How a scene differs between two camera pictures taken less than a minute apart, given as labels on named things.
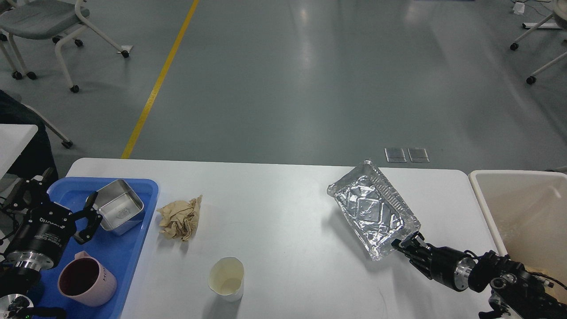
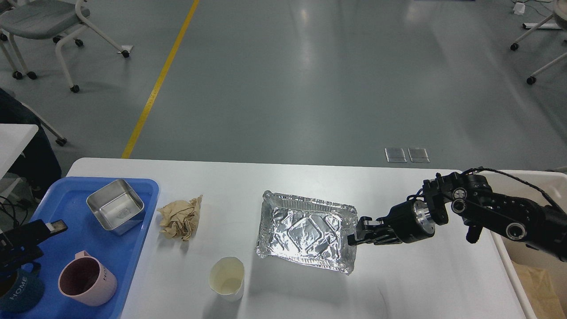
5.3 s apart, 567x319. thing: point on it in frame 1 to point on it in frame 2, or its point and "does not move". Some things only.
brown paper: [179, 219] does not move
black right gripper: [450, 267] to [411, 220]
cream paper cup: [226, 278] does not move
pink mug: [85, 279] does not move
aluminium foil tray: [377, 212] to [307, 231]
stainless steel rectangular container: [121, 209] does not move
